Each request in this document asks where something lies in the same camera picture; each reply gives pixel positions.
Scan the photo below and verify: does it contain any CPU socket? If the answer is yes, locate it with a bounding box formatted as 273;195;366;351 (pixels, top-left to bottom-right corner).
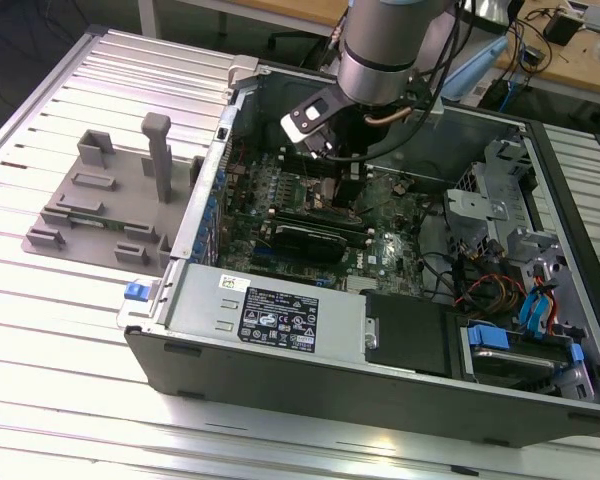
303;178;367;217

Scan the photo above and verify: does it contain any black RAM slot bank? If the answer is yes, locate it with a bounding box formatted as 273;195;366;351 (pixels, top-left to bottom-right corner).
268;208;376;246
278;145;376;185

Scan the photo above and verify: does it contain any black graphics card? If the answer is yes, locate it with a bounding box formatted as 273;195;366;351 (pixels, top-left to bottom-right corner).
271;223;350;265

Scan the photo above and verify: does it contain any green motherboard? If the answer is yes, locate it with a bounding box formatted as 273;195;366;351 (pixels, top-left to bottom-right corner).
217;144;431;301

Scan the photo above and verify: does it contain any silver metal drive cage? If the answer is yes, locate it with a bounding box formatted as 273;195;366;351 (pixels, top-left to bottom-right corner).
442;134;571;321

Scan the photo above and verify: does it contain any black drive bay box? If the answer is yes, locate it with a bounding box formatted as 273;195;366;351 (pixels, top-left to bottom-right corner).
364;291;464;377

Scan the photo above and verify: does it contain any wooden workbench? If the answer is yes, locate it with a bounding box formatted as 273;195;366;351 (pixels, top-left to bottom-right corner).
494;0;600;99

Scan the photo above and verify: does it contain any silver power supply unit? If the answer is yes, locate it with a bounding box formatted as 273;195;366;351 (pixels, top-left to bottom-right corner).
164;263;369;366

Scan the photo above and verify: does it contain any grey plastic parts rack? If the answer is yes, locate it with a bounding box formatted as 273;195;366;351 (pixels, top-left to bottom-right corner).
21;113;204;274

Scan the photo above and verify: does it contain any hard disk in blue carrier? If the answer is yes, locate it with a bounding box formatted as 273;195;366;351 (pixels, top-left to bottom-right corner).
462;323;589;396

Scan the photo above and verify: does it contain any green RAM stick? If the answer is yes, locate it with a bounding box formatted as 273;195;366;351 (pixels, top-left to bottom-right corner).
67;212;154;231

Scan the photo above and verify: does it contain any black open PC case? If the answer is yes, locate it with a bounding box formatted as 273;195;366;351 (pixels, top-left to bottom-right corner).
114;54;600;449

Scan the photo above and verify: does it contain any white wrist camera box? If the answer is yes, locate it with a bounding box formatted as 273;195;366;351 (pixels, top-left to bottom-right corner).
279;87;344;144

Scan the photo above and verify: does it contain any red yellow black wire bundle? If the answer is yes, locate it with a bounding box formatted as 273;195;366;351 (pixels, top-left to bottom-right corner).
454;272;524;306

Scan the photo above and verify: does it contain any white desk frame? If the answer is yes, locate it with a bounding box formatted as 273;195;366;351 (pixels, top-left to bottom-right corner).
137;0;351;41

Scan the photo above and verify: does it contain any blue flat data cable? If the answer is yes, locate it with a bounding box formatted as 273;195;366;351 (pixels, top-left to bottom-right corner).
519;284;556;336

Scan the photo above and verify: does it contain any red flat data cable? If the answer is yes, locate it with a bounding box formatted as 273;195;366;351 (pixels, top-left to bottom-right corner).
547;287;562;336

